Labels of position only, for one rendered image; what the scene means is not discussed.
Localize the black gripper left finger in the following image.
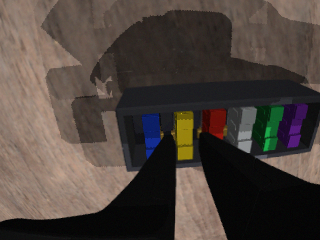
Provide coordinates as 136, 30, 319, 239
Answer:
0, 135, 177, 240

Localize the red fuse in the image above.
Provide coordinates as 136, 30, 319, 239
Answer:
203, 108, 227, 140

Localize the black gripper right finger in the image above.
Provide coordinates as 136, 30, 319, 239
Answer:
199, 132, 320, 240

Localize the blue fuse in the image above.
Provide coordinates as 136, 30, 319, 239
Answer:
141, 113, 161, 160

